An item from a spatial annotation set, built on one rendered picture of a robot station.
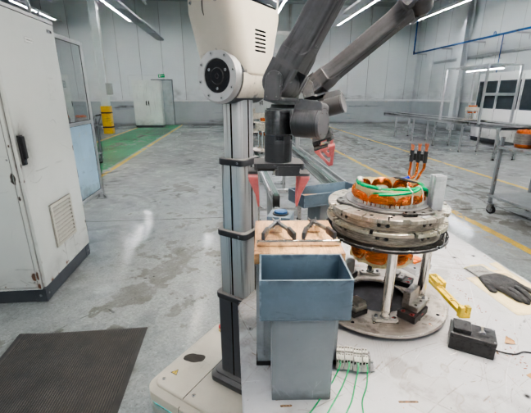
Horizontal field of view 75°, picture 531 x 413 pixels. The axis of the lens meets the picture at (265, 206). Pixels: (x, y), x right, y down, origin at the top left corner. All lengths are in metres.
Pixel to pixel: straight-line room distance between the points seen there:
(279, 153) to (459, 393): 0.63
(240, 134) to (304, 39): 0.51
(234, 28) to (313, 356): 0.84
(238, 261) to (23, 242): 1.81
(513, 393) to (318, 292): 0.50
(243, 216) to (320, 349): 0.60
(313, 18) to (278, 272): 0.49
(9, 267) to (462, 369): 2.65
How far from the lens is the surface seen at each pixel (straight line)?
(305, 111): 0.68
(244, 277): 1.27
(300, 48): 0.70
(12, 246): 2.82
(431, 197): 0.98
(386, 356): 0.95
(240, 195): 1.16
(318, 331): 0.71
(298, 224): 0.88
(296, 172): 0.71
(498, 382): 0.99
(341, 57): 1.16
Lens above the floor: 1.38
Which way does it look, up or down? 18 degrees down
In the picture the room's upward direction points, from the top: straight up
